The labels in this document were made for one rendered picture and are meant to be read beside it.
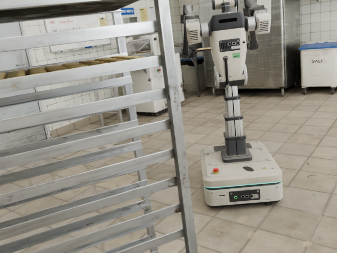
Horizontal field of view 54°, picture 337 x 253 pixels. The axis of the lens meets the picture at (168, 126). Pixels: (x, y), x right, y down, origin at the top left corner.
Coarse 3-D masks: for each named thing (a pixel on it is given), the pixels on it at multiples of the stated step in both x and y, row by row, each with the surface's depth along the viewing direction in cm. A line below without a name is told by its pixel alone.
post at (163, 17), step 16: (160, 0) 83; (160, 16) 84; (160, 32) 85; (160, 48) 88; (176, 80) 89; (176, 96) 90; (176, 112) 91; (176, 128) 92; (176, 144) 93; (176, 160) 96; (192, 208) 100; (192, 224) 101; (192, 240) 103
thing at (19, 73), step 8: (112, 56) 122; (120, 56) 115; (128, 56) 109; (136, 56) 104; (144, 56) 99; (64, 64) 113; (72, 64) 105; (80, 64) 100; (88, 64) 99; (96, 64) 93; (16, 72) 102; (24, 72) 103; (32, 72) 93; (40, 72) 89
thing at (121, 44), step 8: (112, 16) 124; (120, 16) 124; (120, 40) 126; (120, 48) 126; (128, 72) 130; (128, 88) 131; (128, 112) 134; (136, 152) 138; (144, 176) 142; (152, 232) 149; (152, 248) 151
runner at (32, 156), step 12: (168, 120) 94; (120, 132) 89; (132, 132) 90; (144, 132) 92; (60, 144) 83; (72, 144) 85; (84, 144) 86; (96, 144) 87; (12, 156) 80; (24, 156) 81; (36, 156) 82; (48, 156) 83; (0, 168) 79
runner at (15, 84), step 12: (132, 60) 86; (144, 60) 88; (156, 60) 89; (48, 72) 79; (60, 72) 80; (72, 72) 81; (84, 72) 82; (96, 72) 83; (108, 72) 84; (120, 72) 86; (0, 84) 75; (12, 84) 76; (24, 84) 77; (36, 84) 78; (48, 84) 79
